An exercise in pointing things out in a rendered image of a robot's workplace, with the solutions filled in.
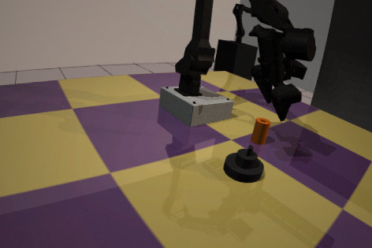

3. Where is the orange knob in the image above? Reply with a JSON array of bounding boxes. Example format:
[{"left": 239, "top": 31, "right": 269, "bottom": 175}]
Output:
[{"left": 251, "top": 117, "right": 271, "bottom": 145}]

